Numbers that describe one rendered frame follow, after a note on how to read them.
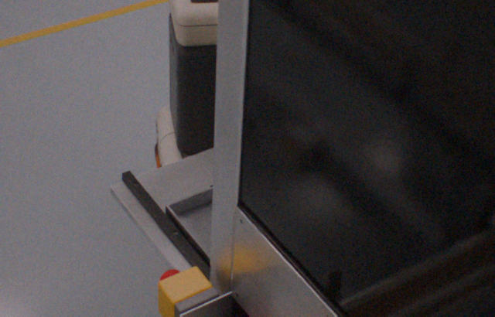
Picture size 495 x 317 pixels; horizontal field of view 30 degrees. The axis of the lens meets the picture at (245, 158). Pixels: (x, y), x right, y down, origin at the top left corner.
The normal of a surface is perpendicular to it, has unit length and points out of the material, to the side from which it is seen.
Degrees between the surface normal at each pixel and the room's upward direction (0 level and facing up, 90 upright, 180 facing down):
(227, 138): 90
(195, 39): 90
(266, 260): 90
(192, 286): 0
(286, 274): 90
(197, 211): 0
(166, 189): 0
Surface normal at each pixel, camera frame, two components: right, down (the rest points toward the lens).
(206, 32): 0.17, 0.64
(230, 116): -0.84, 0.32
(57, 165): 0.04, -0.77
